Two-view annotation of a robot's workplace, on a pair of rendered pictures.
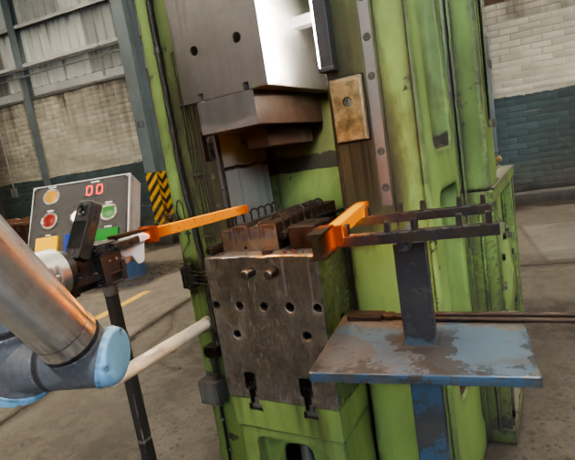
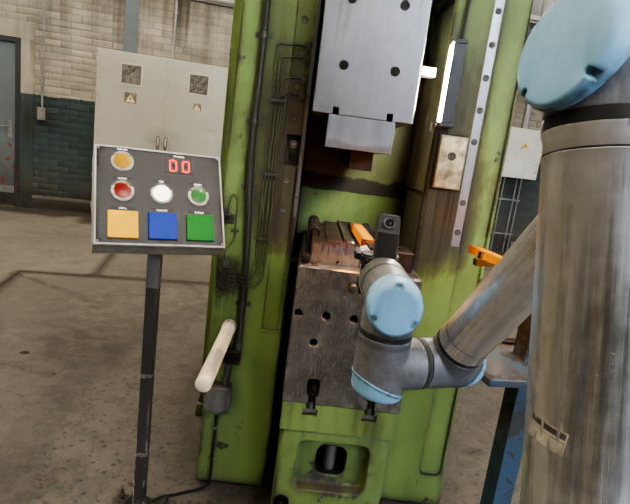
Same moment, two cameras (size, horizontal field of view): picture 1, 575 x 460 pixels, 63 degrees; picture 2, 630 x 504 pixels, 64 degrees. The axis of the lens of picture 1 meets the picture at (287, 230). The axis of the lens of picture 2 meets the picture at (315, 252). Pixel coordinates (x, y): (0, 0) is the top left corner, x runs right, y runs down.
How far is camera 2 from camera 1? 1.04 m
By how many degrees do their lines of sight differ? 32
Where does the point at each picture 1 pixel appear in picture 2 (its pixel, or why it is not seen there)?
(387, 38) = (494, 118)
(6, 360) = (406, 361)
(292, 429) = (344, 431)
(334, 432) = (387, 432)
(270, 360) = (343, 368)
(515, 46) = not seen: hidden behind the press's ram
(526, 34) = not seen: hidden behind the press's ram
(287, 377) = not seen: hidden behind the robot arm
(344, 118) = (445, 168)
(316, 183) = (340, 205)
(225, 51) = (379, 79)
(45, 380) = (436, 379)
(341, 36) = (460, 101)
